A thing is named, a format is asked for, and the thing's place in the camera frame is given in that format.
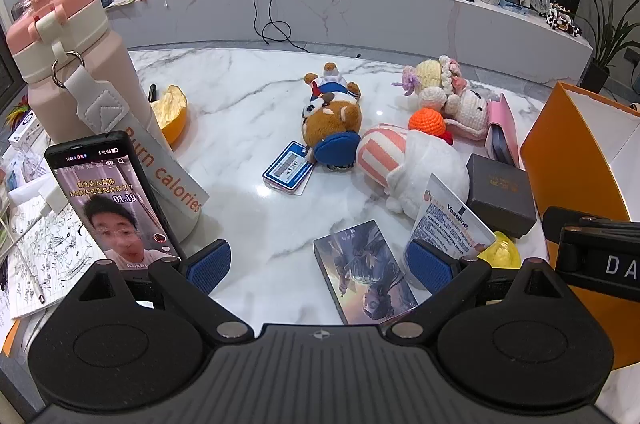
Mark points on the pink water bottle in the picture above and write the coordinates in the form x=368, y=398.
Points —
x=75, y=54

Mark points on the white marble tv cabinet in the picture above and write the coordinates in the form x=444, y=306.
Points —
x=375, y=14

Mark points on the black smartphone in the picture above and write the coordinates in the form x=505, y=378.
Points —
x=115, y=209

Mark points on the orange crochet ball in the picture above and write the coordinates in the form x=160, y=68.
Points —
x=426, y=122

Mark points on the brown bear plush blue hat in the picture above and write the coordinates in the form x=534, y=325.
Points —
x=332, y=119

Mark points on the white lotion tube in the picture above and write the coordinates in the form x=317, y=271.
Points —
x=447, y=216

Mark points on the pink wallet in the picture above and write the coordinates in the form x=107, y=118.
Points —
x=502, y=124

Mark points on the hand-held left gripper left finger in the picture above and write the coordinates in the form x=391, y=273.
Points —
x=207, y=266

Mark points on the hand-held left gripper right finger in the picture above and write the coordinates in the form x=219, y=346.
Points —
x=427, y=261

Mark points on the cow figurines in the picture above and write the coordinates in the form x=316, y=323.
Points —
x=564, y=20

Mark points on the sketch paper sheets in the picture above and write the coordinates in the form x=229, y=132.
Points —
x=50, y=254

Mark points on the illustrated card box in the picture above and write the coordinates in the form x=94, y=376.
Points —
x=362, y=269

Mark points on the potted plant black pot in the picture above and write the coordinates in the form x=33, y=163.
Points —
x=605, y=39

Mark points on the yellow round object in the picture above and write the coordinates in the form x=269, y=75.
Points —
x=502, y=251

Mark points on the cream crochet doll with flowers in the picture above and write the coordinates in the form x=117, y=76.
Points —
x=450, y=97

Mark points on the dark grey gift box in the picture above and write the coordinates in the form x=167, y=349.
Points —
x=502, y=194

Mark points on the blue white tag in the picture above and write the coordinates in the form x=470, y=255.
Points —
x=289, y=167

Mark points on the white plush pink striped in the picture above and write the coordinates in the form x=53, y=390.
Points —
x=425, y=164

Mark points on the orange cardboard box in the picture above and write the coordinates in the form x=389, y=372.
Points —
x=565, y=164

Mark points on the orange fruit peel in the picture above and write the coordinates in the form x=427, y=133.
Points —
x=170, y=109

